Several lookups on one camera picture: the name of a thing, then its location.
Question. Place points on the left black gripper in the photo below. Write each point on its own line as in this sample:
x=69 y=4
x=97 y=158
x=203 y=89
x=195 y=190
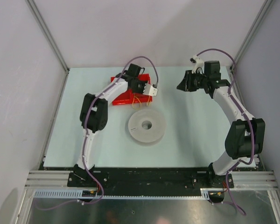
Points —
x=143 y=89

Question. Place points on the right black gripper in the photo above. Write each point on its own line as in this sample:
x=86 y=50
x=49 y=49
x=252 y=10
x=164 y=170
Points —
x=186 y=84

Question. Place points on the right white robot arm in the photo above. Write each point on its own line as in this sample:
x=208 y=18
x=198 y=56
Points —
x=245 y=138

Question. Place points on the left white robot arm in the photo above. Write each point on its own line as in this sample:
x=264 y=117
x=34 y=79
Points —
x=94 y=113

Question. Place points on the red two-compartment bin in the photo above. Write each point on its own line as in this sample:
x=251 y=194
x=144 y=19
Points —
x=128 y=98

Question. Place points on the white plastic spool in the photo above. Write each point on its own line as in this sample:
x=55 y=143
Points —
x=147 y=126

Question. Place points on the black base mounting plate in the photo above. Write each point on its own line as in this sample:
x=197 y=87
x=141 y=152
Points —
x=151 y=181

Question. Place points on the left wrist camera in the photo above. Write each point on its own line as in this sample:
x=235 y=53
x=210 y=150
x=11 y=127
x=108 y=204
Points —
x=149 y=90

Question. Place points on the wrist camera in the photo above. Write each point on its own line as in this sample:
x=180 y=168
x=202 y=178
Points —
x=149 y=90
x=197 y=63

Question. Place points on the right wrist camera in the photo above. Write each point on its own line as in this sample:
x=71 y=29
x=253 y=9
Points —
x=197 y=63

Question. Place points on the grey slotted cable duct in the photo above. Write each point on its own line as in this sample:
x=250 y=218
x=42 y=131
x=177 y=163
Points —
x=80 y=194

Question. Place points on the right aluminium frame post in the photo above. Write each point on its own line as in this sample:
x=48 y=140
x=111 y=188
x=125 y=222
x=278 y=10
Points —
x=258 y=21

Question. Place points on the aluminium frame post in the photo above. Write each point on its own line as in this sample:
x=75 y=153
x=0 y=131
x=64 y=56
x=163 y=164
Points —
x=47 y=33
x=258 y=21

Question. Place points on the left aluminium frame post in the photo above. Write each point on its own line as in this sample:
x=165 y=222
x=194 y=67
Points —
x=47 y=33

